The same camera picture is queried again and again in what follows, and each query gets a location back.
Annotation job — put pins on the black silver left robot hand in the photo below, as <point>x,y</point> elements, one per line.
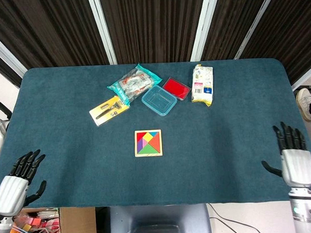
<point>11,193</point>

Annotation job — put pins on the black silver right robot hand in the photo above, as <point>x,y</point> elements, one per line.
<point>297,167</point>

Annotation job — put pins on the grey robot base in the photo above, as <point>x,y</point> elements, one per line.
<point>159,218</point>

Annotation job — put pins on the purple parallelogram tangram piece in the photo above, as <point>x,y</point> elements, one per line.
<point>139,147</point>

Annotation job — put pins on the red triangle tangram piece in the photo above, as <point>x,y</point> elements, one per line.
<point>139,136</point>

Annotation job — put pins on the pink triangle tangram piece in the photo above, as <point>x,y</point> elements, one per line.
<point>144,143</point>

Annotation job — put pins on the green triangle tangram piece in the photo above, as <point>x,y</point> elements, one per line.
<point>149,150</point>

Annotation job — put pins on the yellow square tangram piece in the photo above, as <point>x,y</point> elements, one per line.
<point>147,137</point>

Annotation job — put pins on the blue triangle tangram piece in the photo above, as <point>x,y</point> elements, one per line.
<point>153,133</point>

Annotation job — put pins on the pile of colourful packets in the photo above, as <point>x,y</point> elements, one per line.
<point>34,225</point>

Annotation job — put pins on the white sneaker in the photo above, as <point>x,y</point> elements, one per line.
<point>305,103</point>

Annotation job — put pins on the teal table cloth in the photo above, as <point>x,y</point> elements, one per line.
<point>69,150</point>

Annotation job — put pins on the brown cardboard box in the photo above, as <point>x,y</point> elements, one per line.
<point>77,224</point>

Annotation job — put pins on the black chair armrest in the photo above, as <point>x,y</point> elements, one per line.
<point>3,107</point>

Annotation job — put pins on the yellow razor blister pack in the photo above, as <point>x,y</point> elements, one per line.
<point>106,111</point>

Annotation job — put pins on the white yellow paper package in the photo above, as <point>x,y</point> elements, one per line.
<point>202,84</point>

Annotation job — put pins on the dark brown divider panel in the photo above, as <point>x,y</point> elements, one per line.
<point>293,30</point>
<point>152,27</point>
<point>47,30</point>
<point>231,21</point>

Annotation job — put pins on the red ink pad box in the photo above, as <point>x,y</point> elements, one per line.
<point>176,88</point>

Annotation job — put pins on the clear blue plastic container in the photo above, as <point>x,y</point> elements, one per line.
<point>158,101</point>

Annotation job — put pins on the teal clear snack bag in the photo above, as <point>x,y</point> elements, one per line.
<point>132,84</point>

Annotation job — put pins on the white divider post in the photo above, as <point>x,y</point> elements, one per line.
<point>7,54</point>
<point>305,79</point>
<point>102,29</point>
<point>254,26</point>
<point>203,25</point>

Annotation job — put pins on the wooden tangram frame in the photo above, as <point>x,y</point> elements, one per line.
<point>135,148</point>

